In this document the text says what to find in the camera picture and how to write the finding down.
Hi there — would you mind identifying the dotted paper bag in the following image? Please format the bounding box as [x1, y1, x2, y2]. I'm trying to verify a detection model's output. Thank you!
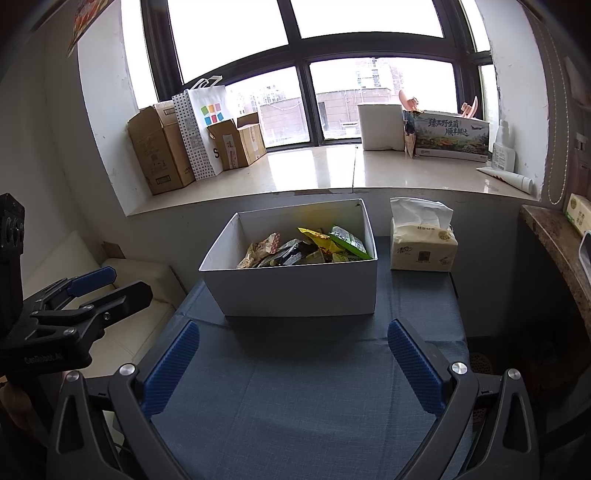
[172, 90, 217, 182]

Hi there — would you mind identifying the small cardboard box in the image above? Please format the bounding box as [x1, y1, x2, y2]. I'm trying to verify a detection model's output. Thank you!
[208, 112, 267, 171]

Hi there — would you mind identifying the yellow red snack packet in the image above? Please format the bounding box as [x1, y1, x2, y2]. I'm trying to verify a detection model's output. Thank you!
[298, 226, 346, 256]

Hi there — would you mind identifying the blue tablecloth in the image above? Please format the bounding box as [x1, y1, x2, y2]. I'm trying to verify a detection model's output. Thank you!
[124, 235, 476, 480]

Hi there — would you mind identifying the printed carton box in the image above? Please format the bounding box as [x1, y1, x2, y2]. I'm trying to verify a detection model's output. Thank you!
[412, 110, 490, 162]

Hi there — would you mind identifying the large cardboard box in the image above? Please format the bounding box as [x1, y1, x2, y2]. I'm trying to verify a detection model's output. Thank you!
[128, 105, 195, 195]

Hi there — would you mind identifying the white plastic bottle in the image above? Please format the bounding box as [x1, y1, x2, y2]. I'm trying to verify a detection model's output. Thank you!
[491, 120, 517, 171]

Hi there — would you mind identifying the person's left hand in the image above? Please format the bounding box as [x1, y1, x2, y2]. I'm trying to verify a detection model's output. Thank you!
[0, 376, 31, 428]

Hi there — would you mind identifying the tissue pack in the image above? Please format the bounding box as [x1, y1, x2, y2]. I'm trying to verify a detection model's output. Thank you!
[389, 197, 459, 273]

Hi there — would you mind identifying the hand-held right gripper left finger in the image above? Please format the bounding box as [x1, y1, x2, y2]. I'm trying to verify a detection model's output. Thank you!
[46, 320, 200, 480]

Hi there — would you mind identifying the grey stitched curtain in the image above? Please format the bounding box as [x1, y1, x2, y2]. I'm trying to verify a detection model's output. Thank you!
[524, 0, 578, 207]

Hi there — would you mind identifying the black window frame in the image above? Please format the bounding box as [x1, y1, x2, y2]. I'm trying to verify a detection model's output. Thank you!
[139, 0, 499, 149]

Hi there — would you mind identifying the white bag with coloured squares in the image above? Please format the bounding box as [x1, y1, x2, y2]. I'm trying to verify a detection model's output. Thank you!
[185, 76, 232, 172]

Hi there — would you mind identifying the green white wipes pack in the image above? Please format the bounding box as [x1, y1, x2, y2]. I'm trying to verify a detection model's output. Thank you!
[566, 193, 591, 238]

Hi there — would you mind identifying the metal floor drain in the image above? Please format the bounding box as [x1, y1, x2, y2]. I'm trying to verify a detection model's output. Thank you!
[467, 352, 498, 377]

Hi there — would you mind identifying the white plastic container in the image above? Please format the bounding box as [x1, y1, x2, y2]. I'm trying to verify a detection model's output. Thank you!
[577, 231, 591, 274]

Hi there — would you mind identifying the white storage box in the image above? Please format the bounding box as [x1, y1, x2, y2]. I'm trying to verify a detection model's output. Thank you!
[198, 198, 378, 317]

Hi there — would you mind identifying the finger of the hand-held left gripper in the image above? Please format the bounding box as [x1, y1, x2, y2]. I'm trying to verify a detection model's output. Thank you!
[27, 266, 117, 311]
[29, 281, 154, 334]

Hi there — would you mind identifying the colourful wall poster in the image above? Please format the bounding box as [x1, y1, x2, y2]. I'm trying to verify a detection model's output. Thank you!
[67, 0, 110, 57]

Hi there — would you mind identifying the white foam box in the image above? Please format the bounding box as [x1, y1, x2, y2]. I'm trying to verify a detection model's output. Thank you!
[357, 103, 406, 151]

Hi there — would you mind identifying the pink white snack packet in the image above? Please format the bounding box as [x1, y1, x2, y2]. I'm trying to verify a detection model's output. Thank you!
[237, 232, 282, 269]

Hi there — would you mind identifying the brown stone side counter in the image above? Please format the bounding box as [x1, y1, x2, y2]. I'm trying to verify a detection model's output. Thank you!
[519, 204, 591, 326]

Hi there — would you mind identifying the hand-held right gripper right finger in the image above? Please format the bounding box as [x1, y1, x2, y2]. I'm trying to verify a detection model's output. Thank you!
[387, 318, 541, 480]

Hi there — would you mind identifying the white tube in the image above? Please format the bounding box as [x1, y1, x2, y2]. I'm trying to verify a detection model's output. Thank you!
[476, 166, 534, 195]

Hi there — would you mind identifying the black snack packet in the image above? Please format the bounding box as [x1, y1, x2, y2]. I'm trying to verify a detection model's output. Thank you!
[259, 239, 320, 268]

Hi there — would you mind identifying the white window sill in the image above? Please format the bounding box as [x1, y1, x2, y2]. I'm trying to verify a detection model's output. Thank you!
[124, 143, 541, 217]

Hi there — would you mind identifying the cream sofa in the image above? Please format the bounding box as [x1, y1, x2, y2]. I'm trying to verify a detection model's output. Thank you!
[23, 231, 188, 370]

